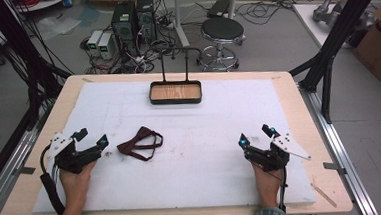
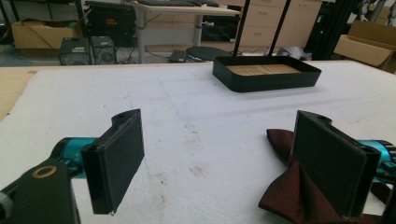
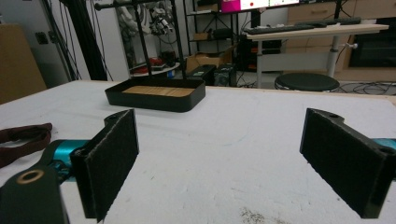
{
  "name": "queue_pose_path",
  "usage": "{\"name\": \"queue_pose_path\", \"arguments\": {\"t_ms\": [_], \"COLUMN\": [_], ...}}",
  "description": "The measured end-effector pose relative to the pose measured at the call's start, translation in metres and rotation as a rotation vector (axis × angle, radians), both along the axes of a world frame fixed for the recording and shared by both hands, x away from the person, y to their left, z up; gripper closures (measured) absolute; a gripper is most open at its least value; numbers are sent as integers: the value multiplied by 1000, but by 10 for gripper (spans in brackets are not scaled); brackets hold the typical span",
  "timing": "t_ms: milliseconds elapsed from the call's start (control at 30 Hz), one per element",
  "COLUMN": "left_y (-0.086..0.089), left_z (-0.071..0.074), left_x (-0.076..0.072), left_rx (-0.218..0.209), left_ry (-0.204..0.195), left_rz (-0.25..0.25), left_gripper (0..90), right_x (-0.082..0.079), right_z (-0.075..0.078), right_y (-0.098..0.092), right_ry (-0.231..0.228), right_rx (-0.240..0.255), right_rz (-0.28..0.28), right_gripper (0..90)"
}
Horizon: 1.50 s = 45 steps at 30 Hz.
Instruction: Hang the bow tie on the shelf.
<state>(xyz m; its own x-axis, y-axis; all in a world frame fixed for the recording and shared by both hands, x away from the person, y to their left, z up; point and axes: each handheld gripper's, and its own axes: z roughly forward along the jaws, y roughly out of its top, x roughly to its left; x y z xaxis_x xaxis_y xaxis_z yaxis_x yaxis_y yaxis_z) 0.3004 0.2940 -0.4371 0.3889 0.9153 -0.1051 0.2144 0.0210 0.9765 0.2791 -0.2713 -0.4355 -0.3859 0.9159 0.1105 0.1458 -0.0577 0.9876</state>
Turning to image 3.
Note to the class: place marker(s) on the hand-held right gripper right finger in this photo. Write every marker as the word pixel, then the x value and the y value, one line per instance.
pixel 339 155

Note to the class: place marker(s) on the black round stool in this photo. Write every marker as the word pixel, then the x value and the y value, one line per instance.
pixel 306 81

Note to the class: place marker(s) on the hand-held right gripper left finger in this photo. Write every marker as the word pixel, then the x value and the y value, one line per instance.
pixel 107 161

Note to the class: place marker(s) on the white round table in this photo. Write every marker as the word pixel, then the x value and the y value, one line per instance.
pixel 158 71

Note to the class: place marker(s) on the computer monitor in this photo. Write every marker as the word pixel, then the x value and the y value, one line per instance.
pixel 258 4

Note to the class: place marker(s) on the black stand with wooden tray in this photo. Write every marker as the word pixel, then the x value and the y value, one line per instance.
pixel 155 104

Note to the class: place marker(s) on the dark red fabric band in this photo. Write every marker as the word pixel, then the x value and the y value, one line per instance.
pixel 18 152

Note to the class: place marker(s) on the open cardboard box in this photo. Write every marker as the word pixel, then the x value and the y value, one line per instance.
pixel 205 59

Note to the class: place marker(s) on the black wall socket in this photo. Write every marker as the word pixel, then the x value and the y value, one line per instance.
pixel 41 37

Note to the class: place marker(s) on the black box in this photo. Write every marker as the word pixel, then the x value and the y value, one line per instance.
pixel 202 74

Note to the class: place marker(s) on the black built-in appliance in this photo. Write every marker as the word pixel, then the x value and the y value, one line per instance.
pixel 373 46

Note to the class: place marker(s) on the black metal shelf rack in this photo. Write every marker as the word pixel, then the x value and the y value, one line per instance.
pixel 196 28

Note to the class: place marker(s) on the brown board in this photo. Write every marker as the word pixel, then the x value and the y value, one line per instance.
pixel 17 62

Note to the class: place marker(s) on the black computer case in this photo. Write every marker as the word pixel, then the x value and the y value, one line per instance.
pixel 224 75

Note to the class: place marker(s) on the white desk with wooden top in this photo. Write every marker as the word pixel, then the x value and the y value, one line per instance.
pixel 317 32

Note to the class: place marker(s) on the black keyboard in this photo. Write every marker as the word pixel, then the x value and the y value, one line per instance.
pixel 277 29
pixel 336 21

